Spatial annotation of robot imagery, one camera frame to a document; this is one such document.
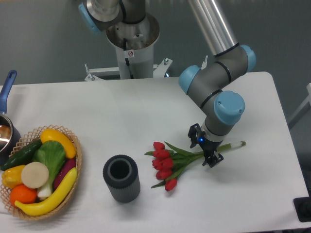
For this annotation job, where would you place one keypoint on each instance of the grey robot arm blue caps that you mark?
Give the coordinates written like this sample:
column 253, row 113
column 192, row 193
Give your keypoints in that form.
column 205, row 86

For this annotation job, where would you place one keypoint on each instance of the white metal base frame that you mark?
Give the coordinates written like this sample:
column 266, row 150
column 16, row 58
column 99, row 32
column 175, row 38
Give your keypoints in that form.
column 95, row 74

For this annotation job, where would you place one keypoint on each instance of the woven wicker basket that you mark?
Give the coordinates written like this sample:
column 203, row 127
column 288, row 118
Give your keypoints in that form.
column 25, row 140

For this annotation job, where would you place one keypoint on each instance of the orange fruit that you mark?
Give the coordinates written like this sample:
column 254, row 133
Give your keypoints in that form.
column 23, row 194

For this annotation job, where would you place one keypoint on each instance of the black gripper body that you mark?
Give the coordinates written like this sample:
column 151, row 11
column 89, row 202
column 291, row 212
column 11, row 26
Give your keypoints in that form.
column 208, row 147

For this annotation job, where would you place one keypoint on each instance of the green bok choy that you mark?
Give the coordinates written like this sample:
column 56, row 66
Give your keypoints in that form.
column 52, row 155

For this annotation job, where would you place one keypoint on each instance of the beige round disc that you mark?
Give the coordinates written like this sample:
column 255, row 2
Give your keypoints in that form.
column 34, row 175

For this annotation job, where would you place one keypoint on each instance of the yellow squash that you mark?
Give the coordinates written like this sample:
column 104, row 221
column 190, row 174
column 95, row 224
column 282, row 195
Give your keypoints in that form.
column 55, row 135

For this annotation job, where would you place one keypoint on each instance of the white furniture piece right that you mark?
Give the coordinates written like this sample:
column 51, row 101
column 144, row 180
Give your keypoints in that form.
column 301, row 110

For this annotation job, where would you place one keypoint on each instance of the dark grey ribbed vase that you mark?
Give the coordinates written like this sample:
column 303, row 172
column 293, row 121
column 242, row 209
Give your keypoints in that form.
column 120, row 174

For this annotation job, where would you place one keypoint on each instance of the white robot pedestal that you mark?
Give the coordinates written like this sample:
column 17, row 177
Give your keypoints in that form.
column 134, row 46

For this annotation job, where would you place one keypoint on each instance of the green cucumber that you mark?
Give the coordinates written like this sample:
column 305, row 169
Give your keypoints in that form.
column 22, row 156

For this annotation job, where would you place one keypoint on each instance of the black box at edge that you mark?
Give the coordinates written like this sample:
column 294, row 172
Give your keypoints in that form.
column 303, row 208

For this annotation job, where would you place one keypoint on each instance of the purple sweet potato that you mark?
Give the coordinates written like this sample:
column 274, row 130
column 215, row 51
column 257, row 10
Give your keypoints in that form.
column 68, row 165

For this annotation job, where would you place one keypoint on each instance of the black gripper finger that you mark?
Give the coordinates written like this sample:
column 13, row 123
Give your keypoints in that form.
column 212, row 159
column 196, row 135

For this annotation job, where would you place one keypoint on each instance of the blue handled saucepan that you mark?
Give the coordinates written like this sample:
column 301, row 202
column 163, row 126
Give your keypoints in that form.
column 9, row 135

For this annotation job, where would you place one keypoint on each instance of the yellow banana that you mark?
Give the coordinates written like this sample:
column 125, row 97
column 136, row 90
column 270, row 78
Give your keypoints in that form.
column 54, row 200

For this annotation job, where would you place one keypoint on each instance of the yellow bell pepper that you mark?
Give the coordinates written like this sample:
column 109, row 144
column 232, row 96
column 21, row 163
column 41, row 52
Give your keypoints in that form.
column 12, row 176

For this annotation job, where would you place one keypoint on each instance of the red tulip bouquet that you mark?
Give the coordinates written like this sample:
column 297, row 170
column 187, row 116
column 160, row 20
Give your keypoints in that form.
column 169, row 163

